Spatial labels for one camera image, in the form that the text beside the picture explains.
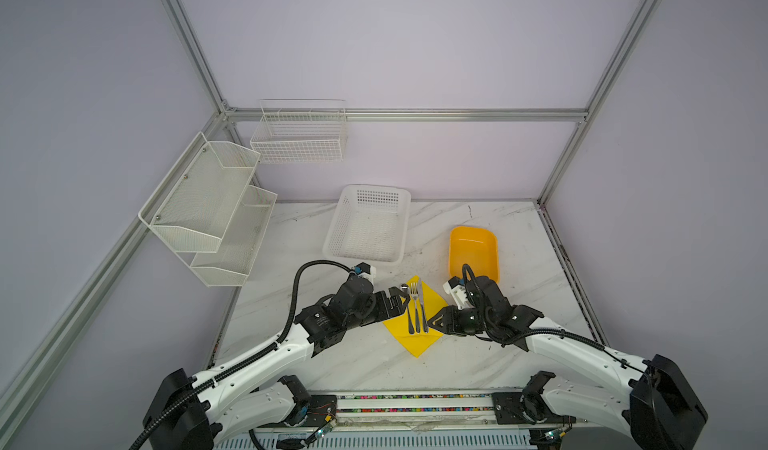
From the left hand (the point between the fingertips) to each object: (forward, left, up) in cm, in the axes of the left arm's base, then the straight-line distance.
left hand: (397, 304), depth 76 cm
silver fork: (+12, -6, -16) cm, 21 cm away
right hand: (-3, -9, -5) cm, 11 cm away
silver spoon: (0, -5, -16) cm, 17 cm away
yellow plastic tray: (+29, -30, -15) cm, 45 cm away
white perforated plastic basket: (+42, +10, -16) cm, 46 cm away
